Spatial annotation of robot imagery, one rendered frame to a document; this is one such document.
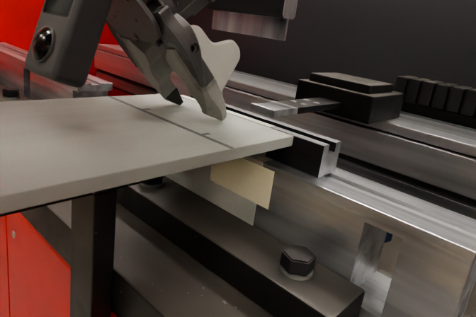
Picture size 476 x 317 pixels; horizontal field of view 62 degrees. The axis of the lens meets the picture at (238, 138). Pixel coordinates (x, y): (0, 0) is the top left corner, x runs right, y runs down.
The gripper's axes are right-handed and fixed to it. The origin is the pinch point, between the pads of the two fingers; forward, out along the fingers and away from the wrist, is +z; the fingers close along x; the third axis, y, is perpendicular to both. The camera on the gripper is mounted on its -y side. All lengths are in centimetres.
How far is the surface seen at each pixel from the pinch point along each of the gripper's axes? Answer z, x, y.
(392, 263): 186, 24, 65
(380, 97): 15.6, -7.7, 20.9
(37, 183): -11.0, -9.1, -14.0
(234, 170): 6.0, -4.4, -1.5
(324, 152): 3.9, -12.6, 2.7
